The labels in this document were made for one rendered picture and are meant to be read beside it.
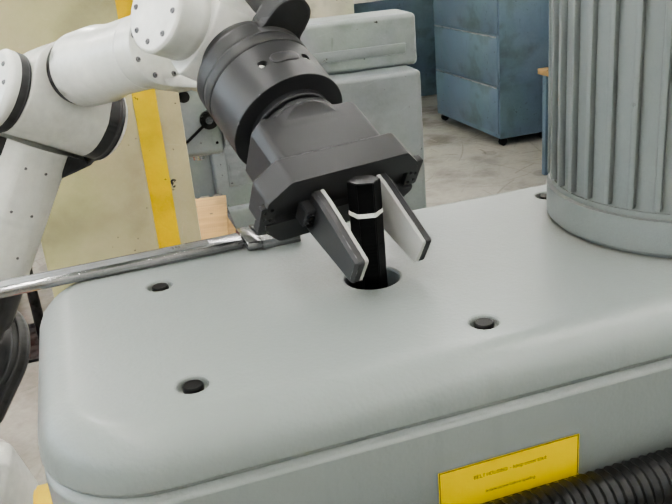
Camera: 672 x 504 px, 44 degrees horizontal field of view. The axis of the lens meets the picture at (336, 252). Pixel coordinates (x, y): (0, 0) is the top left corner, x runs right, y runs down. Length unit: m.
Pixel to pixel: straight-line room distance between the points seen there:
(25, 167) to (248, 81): 0.35
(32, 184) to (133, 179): 1.41
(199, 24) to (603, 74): 0.29
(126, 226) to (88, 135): 1.46
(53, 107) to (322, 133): 0.35
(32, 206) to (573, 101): 0.55
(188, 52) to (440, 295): 0.27
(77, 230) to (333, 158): 1.80
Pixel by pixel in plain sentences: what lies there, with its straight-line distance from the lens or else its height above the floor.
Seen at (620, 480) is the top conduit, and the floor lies 1.80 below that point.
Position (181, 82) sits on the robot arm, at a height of 1.99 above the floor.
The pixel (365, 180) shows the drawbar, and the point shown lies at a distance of 0.53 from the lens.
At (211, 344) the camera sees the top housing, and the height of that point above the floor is 1.89.
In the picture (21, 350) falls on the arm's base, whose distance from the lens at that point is 0.95.
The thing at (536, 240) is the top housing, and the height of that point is 1.89.
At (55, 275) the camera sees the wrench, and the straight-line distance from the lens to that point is 0.62.
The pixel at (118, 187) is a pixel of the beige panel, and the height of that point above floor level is 1.50.
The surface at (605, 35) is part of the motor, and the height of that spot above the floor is 2.03.
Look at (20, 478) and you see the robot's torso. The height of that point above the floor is 1.61.
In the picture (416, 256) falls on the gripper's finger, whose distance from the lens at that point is 0.54.
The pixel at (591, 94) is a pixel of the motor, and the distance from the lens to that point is 0.57.
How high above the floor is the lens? 2.11
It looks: 22 degrees down
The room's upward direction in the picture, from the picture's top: 5 degrees counter-clockwise
